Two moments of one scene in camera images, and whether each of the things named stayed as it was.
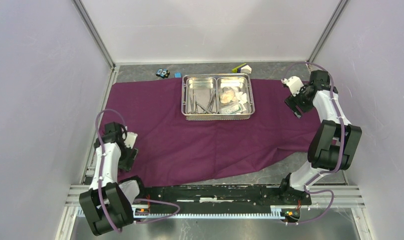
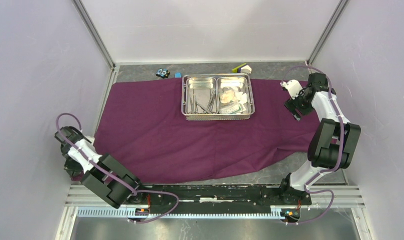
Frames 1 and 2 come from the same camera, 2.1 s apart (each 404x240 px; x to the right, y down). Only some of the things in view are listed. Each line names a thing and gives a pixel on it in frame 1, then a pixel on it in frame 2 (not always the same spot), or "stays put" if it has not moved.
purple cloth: [173, 149] stays put
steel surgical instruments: [196, 108] stays put
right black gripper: [292, 101] stays put
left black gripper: [126, 163] → [71, 168]
